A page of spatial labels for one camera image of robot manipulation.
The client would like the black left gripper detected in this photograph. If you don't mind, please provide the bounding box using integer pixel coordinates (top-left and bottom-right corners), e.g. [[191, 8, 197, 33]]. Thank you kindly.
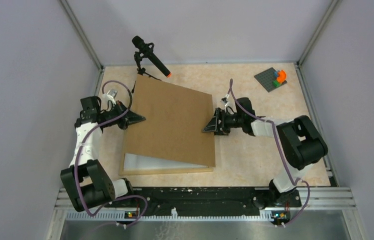
[[102, 100, 145, 130]]

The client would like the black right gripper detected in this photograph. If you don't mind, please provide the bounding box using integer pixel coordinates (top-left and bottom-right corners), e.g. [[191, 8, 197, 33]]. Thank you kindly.
[[203, 107, 244, 136]]

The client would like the brown cardboard backing board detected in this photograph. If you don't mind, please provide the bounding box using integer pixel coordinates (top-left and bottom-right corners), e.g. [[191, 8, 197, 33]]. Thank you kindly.
[[121, 75, 216, 168]]

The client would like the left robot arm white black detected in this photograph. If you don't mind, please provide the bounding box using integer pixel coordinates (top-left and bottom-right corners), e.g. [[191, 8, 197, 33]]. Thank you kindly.
[[60, 96, 146, 212]]

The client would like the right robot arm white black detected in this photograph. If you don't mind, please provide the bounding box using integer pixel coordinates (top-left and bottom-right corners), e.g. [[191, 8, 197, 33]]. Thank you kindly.
[[202, 97, 328, 206]]

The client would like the black mini tripod stand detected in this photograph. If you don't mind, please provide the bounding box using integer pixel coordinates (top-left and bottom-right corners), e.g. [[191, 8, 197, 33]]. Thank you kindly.
[[134, 51, 161, 81]]

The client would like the grey building brick baseplate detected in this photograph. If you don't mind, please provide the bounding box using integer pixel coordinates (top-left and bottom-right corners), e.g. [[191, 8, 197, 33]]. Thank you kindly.
[[254, 67, 280, 93]]

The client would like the black microphone orange tip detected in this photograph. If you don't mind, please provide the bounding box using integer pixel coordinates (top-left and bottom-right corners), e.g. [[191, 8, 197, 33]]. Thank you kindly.
[[132, 35, 171, 78]]

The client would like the colourful toy brick stack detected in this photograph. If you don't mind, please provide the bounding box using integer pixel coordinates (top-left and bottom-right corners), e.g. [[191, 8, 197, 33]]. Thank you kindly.
[[272, 70, 287, 88]]

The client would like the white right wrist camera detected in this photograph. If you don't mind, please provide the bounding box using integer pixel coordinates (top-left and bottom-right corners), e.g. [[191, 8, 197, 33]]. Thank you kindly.
[[220, 94, 230, 108]]

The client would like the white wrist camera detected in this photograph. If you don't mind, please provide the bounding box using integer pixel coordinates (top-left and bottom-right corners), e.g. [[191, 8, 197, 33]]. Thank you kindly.
[[220, 94, 230, 108], [102, 89, 118, 106]]

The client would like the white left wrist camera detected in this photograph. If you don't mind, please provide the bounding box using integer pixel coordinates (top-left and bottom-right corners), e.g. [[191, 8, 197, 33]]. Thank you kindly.
[[102, 89, 118, 106]]

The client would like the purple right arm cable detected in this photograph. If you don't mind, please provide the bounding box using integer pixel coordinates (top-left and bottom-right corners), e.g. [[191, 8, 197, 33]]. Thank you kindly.
[[228, 78, 311, 228]]

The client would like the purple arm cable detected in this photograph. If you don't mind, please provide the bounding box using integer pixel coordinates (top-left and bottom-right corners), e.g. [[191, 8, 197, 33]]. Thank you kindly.
[[228, 78, 311, 228], [74, 80, 148, 229]]

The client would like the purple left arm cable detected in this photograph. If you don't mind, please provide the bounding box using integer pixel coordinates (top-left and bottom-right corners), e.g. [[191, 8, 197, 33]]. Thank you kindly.
[[74, 80, 148, 229]]

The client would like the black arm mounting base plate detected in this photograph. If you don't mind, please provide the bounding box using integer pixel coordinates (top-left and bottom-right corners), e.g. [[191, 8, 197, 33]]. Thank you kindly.
[[107, 186, 302, 217]]

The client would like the aluminium front rail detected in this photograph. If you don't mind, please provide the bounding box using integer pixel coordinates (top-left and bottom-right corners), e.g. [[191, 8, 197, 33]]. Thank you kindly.
[[54, 187, 356, 223]]

